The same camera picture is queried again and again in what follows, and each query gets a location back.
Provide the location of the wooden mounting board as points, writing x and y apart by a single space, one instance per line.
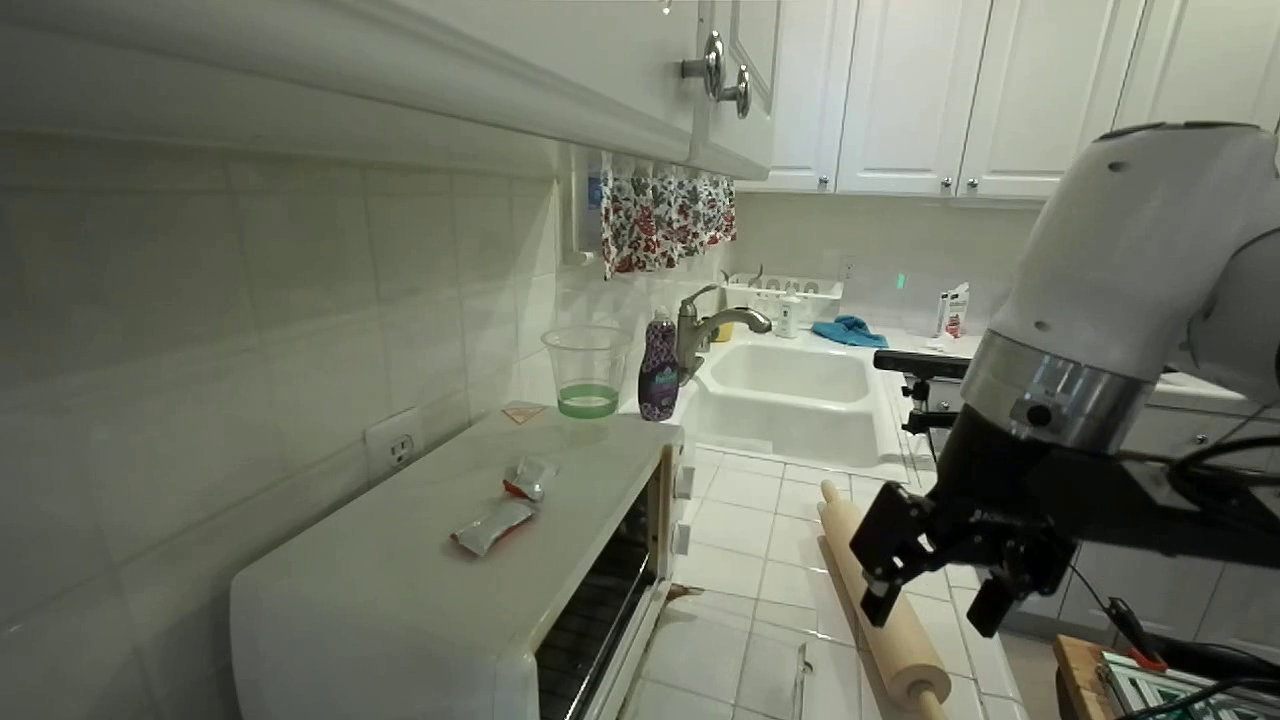
1083 682

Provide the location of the small silver packet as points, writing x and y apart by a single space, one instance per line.
528 483

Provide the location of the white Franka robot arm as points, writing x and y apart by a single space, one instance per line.
1145 241

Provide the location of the black and red clamp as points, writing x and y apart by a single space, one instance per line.
1132 631

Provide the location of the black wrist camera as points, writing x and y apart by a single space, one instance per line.
1163 500

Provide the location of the grey lower cabinets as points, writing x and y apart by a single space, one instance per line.
1172 594

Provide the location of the metal sink faucet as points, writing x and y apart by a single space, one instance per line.
705 322

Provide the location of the white overhead cabinet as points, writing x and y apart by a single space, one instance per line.
403 65

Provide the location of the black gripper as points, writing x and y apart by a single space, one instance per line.
1022 483

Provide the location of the wooden rolling pin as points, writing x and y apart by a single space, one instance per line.
887 626

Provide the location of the black camera boom bar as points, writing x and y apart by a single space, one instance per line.
923 361

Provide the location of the blue sponge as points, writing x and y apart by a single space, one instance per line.
851 334

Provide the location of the white toaster oven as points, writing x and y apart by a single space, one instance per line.
403 573

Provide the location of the glass toaster oven door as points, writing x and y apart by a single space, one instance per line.
633 654

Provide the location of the small soap bottle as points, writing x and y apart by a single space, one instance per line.
954 313

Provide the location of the white oven knob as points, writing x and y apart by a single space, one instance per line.
680 539
680 483

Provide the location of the white kitchen sink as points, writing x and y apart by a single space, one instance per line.
803 393

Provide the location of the white wall outlet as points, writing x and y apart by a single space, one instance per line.
398 446

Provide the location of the metal cabinet knob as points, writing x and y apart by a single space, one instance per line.
705 65
737 94

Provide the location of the white wall cabinet row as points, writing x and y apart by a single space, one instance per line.
963 80

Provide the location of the robot base with green lights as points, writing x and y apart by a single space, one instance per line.
1187 694

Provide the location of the floral hanging cloth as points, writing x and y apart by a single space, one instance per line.
663 215

